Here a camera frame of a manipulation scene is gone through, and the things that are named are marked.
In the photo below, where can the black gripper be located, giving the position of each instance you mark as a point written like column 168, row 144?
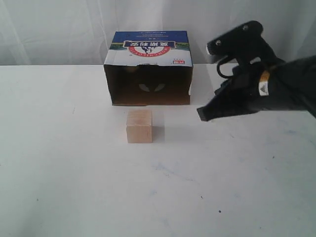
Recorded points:
column 240, row 93

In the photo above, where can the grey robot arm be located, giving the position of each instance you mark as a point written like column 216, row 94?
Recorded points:
column 284, row 86

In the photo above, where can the light wooden cube block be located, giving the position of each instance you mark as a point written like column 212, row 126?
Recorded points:
column 139, row 126

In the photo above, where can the blue white cardboard box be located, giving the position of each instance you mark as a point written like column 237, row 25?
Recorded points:
column 146, row 68

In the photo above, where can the white backdrop curtain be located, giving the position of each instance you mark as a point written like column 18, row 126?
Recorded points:
column 62, row 32

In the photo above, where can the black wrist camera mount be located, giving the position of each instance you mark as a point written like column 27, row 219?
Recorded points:
column 243, row 43

